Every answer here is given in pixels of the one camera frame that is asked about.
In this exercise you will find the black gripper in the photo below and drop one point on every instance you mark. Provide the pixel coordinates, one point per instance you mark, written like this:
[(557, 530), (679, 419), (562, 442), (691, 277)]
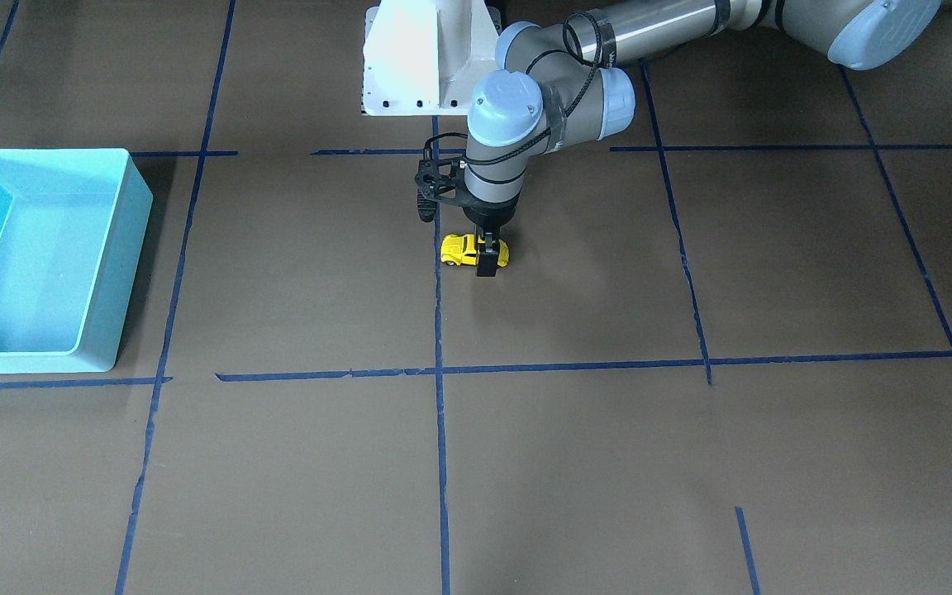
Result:
[(492, 217)]

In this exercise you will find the yellow beetle toy car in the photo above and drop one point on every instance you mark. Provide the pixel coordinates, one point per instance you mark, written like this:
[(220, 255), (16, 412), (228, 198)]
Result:
[(460, 250)]

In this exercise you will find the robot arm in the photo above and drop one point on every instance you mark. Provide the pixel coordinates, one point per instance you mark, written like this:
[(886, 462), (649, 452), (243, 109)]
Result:
[(565, 85)]

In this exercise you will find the light blue plastic bin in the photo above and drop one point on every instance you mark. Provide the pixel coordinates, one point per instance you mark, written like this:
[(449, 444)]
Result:
[(72, 227)]

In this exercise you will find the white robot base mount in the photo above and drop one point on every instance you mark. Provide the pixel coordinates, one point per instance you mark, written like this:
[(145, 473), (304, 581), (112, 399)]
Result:
[(424, 58)]

